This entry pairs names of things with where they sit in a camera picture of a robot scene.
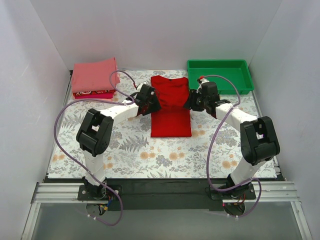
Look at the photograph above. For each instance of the red patterned folded shirt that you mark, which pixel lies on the red patterned folded shirt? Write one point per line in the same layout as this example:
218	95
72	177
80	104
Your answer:
94	94

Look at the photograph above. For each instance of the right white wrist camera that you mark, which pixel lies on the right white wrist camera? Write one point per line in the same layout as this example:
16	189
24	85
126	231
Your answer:
201	80

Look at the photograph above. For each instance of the pink folded shirt on top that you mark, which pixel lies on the pink folded shirt on top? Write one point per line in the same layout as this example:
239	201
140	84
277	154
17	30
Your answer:
94	76

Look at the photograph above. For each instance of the aluminium frame rail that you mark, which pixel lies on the aluminium frame rail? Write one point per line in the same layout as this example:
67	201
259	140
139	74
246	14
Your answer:
272	191

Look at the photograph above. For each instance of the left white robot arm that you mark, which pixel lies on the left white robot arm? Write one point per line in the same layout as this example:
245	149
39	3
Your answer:
96	129

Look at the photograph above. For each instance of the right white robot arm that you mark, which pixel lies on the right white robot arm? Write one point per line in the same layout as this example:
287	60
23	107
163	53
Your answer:
258	138

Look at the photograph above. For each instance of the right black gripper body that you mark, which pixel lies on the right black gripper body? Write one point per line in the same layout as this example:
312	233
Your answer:
195	100

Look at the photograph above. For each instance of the green plastic tray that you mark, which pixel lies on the green plastic tray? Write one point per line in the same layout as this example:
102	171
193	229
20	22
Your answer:
235	70

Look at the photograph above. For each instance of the red t shirt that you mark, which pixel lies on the red t shirt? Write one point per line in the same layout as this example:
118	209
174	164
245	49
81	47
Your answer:
172	120

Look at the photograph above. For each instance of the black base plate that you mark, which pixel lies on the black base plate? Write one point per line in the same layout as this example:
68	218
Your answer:
168	194

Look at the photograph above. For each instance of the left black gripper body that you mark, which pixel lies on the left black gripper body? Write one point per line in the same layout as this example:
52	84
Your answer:
149	105

